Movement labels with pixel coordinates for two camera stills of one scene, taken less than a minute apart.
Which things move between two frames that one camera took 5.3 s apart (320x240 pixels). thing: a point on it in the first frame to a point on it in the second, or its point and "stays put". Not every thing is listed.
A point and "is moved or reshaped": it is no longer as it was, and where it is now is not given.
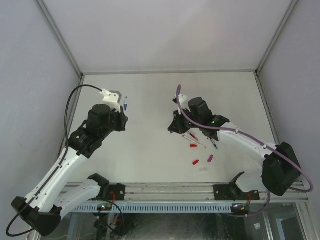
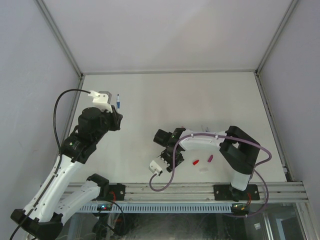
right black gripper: [178, 123] to [173, 156]
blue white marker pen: [125, 104] is moved or reshaped
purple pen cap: [210, 158] stays put
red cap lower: [195, 162] stays put
